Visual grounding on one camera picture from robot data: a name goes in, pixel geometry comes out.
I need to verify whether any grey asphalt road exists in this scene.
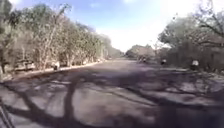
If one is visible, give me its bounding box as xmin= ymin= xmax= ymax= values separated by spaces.
xmin=0 ymin=58 xmax=224 ymax=128

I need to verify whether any row of trees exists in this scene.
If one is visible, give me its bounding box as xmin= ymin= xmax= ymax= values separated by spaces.
xmin=0 ymin=0 xmax=125 ymax=75
xmin=125 ymin=0 xmax=224 ymax=73

